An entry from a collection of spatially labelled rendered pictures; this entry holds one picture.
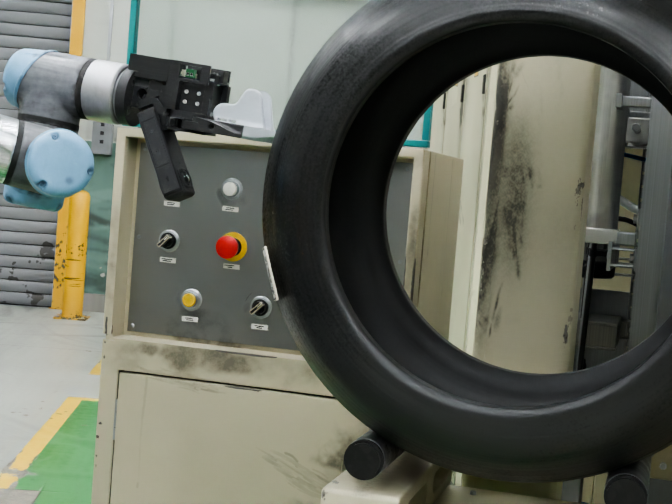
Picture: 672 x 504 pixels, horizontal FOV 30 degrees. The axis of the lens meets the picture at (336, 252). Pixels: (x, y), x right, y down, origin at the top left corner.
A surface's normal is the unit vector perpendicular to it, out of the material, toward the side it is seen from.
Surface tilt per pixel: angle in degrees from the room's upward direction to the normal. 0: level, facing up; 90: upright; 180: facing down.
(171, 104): 91
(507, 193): 90
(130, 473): 90
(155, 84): 91
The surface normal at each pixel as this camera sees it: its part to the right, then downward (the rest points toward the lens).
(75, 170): 0.33, 0.07
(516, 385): -0.23, -0.15
